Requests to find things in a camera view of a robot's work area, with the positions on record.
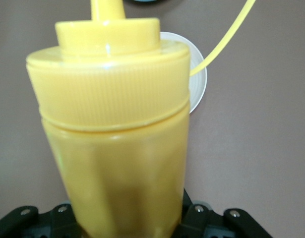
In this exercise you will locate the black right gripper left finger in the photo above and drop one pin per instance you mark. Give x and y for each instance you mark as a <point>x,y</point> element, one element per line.
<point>23,218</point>

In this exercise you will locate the beige round plate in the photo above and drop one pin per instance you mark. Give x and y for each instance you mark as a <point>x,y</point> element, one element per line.
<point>197,81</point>

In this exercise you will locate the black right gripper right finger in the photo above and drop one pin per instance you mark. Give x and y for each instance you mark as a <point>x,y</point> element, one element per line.
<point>216,220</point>

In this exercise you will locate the yellow squeeze bottle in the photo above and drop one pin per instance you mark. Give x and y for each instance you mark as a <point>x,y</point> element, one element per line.
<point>117,124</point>

